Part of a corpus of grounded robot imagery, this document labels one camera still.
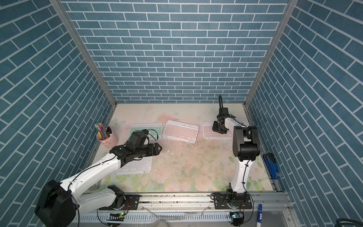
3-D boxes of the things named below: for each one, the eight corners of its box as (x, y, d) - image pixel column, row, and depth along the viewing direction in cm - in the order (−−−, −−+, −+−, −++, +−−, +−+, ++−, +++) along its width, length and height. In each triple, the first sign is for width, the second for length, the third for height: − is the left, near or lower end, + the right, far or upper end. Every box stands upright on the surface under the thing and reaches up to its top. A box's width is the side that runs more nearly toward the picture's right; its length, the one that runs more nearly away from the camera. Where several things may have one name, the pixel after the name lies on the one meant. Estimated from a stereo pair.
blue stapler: (271, 178, 85) (274, 177, 82) (262, 155, 94) (264, 152, 92) (280, 179, 85) (283, 177, 82) (271, 155, 94) (273, 153, 92)
